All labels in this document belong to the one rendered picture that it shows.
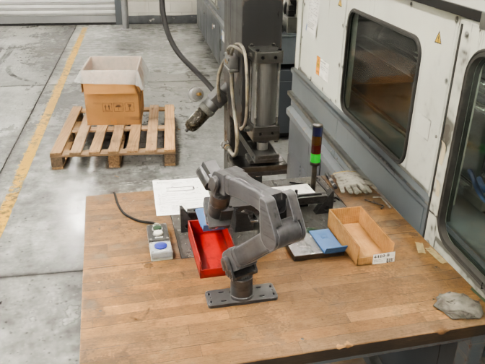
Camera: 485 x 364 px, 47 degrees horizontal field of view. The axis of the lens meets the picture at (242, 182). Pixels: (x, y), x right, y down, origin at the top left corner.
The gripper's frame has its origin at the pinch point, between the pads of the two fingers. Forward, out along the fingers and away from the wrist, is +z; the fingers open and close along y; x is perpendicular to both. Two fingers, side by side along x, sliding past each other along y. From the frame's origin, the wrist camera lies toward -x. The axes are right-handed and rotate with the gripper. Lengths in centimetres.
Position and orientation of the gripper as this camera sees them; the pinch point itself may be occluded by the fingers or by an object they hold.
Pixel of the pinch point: (213, 226)
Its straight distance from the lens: 169.8
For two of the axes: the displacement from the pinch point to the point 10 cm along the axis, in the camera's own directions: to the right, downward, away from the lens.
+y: -1.9, -8.2, 5.3
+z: -1.4, 5.6, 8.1
